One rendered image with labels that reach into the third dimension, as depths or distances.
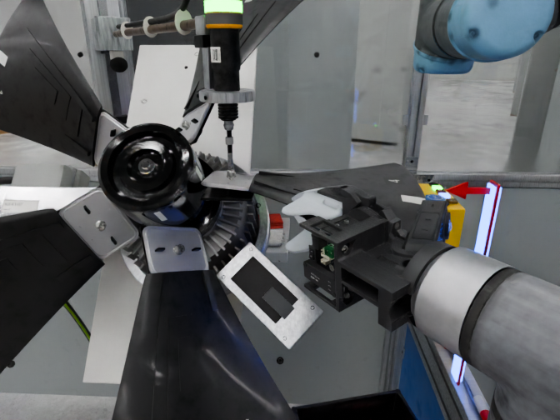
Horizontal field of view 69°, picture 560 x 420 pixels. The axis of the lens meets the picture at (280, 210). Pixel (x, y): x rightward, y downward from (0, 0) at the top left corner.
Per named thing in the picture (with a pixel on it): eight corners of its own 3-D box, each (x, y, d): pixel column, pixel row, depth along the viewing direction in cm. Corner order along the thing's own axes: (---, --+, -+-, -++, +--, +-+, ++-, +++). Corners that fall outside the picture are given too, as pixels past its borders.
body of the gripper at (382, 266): (294, 217, 38) (396, 271, 29) (362, 191, 42) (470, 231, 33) (299, 286, 41) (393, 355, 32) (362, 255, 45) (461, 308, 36)
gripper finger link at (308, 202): (258, 187, 46) (310, 217, 39) (301, 173, 49) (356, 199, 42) (260, 212, 47) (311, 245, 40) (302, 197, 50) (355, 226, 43)
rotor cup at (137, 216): (120, 172, 64) (77, 129, 51) (210, 147, 65) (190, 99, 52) (135, 260, 59) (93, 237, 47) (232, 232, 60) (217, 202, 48)
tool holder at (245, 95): (185, 97, 54) (178, 15, 51) (233, 94, 58) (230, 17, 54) (212, 105, 47) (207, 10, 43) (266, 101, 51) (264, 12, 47)
